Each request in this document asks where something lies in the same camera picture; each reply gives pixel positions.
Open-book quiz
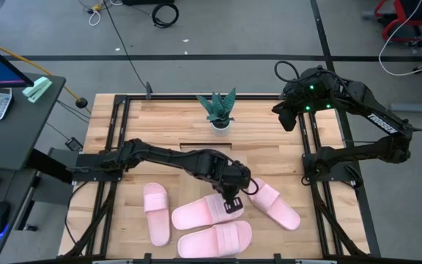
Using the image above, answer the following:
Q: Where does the black desk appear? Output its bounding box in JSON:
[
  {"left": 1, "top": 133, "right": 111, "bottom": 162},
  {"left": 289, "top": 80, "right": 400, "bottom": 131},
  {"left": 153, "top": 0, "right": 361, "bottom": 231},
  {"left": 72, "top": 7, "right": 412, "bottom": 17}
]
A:
[{"left": 0, "top": 73, "right": 67, "bottom": 263}]

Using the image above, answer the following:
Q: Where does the pink slide sandal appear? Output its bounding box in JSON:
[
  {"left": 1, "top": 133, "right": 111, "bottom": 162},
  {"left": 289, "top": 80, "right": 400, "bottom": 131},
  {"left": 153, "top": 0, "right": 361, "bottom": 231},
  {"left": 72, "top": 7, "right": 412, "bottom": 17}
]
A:
[
  {"left": 246, "top": 177, "right": 302, "bottom": 231},
  {"left": 143, "top": 182, "right": 171, "bottom": 247},
  {"left": 171, "top": 193, "right": 245, "bottom": 231},
  {"left": 177, "top": 219, "right": 253, "bottom": 259}
]

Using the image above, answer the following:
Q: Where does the white floor cable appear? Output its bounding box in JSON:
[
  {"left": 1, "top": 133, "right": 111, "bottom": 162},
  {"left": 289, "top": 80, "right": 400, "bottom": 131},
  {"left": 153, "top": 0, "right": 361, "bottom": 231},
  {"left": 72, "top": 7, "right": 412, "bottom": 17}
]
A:
[{"left": 378, "top": 0, "right": 422, "bottom": 77}]

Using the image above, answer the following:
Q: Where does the grey desk base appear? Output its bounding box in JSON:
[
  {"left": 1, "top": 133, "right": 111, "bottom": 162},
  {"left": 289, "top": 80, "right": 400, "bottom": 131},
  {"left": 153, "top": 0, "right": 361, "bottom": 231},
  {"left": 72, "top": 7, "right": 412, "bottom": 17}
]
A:
[{"left": 390, "top": 56, "right": 422, "bottom": 114}]

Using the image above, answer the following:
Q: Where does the red wheeled cart base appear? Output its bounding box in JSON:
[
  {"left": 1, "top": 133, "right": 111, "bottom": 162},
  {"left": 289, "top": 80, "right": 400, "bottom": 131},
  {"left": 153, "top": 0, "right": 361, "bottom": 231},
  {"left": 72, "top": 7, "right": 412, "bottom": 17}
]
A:
[{"left": 374, "top": 0, "right": 422, "bottom": 48}]

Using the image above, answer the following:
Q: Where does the black aluminium table frame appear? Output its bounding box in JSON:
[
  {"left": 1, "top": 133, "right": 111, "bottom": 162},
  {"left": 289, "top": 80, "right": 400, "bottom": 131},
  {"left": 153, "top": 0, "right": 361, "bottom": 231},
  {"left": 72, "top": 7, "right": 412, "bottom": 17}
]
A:
[{"left": 62, "top": 93, "right": 371, "bottom": 264}]

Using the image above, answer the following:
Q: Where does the coiled black cable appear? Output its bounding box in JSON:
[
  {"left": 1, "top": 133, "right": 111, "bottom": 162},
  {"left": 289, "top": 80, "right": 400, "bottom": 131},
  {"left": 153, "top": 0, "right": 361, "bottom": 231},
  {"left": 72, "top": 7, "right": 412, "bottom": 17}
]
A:
[{"left": 151, "top": 2, "right": 179, "bottom": 29}]

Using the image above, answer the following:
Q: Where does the green striped artificial plant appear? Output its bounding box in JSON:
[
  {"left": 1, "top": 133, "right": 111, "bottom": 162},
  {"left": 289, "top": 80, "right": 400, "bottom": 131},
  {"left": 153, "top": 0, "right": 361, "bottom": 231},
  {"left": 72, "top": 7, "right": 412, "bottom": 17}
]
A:
[{"left": 196, "top": 87, "right": 237, "bottom": 129}]

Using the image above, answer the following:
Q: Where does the black power adapter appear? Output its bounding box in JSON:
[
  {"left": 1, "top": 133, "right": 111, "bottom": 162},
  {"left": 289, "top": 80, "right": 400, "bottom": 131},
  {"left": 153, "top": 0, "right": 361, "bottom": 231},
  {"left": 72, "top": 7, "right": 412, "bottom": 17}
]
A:
[{"left": 64, "top": 136, "right": 84, "bottom": 153}]

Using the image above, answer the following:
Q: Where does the white plant pot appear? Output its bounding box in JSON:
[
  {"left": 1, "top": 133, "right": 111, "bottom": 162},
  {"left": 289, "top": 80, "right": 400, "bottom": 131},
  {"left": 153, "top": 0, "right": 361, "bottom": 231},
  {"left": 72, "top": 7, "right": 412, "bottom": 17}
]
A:
[{"left": 210, "top": 119, "right": 233, "bottom": 136}]

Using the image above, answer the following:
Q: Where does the white cord with yellow plug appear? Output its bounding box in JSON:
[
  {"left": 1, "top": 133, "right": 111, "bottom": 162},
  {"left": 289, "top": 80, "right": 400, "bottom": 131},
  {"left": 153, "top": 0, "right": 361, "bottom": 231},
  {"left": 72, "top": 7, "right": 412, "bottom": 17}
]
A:
[{"left": 87, "top": 2, "right": 104, "bottom": 27}]

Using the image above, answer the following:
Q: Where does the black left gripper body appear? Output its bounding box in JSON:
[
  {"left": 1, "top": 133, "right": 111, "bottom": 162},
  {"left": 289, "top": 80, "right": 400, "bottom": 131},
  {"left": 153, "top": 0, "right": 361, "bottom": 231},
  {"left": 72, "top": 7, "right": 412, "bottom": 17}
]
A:
[{"left": 210, "top": 155, "right": 253, "bottom": 201}]

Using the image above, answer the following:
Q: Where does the mint green stapler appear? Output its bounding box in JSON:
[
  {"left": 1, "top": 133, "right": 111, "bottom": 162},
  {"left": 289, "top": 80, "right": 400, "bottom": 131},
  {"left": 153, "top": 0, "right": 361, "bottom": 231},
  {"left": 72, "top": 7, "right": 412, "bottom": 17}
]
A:
[{"left": 22, "top": 76, "right": 53, "bottom": 103}]

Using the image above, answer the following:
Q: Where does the yellow cord with black end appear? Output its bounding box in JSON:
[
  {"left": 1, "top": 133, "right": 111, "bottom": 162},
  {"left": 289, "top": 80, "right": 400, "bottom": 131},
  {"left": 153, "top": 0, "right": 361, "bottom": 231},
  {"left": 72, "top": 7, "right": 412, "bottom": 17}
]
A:
[{"left": 0, "top": 35, "right": 89, "bottom": 111}]

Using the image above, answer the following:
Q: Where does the thin black floor cable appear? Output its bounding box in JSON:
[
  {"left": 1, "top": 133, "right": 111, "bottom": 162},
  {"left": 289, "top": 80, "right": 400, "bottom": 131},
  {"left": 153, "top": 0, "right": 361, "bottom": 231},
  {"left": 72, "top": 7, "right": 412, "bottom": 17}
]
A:
[{"left": 100, "top": 0, "right": 149, "bottom": 92}]

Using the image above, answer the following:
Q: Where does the black box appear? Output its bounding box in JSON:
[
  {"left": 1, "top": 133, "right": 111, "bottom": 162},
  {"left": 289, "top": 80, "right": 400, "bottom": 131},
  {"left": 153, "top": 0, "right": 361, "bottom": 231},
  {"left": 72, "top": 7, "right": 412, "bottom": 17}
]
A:
[{"left": 122, "top": 0, "right": 175, "bottom": 6}]

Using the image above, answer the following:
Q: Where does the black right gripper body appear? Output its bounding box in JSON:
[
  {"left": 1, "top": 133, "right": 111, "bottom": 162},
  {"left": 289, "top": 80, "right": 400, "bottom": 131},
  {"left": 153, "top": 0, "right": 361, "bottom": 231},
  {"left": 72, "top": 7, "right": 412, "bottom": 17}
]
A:
[{"left": 278, "top": 82, "right": 309, "bottom": 132}]

